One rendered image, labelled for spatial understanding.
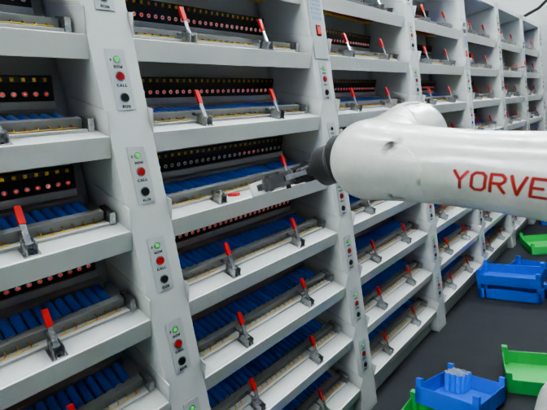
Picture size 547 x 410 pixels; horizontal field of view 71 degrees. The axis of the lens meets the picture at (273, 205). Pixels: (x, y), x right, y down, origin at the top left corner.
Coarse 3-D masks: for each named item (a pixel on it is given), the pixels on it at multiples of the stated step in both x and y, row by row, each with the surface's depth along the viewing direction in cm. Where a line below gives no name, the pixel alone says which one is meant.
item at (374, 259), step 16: (384, 224) 182; (400, 224) 171; (416, 224) 184; (368, 240) 165; (384, 240) 166; (400, 240) 172; (416, 240) 174; (368, 256) 156; (384, 256) 157; (400, 256) 165; (368, 272) 145
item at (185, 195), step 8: (280, 168) 122; (288, 168) 124; (248, 176) 112; (256, 176) 113; (264, 176) 116; (272, 176) 119; (216, 184) 104; (224, 184) 105; (232, 184) 107; (240, 184) 109; (248, 184) 110; (176, 192) 96; (184, 192) 96; (192, 192) 97; (200, 192) 99; (208, 192) 101; (224, 192) 103; (176, 200) 94; (184, 200) 96; (192, 200) 96
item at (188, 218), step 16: (240, 160) 123; (304, 160) 132; (240, 192) 106; (272, 192) 109; (288, 192) 115; (304, 192) 121; (176, 208) 92; (192, 208) 93; (208, 208) 94; (224, 208) 97; (240, 208) 102; (256, 208) 107; (176, 224) 88; (192, 224) 91; (208, 224) 95
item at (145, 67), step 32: (32, 0) 85; (160, 0) 107; (192, 0) 115; (224, 0) 123; (352, 32) 175; (0, 64) 81; (32, 64) 85; (160, 64) 107; (192, 64) 114; (256, 160) 132
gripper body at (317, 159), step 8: (320, 152) 70; (312, 160) 71; (320, 160) 69; (304, 168) 72; (312, 168) 71; (320, 168) 69; (304, 176) 72; (312, 176) 73; (320, 176) 70; (328, 176) 69; (328, 184) 72
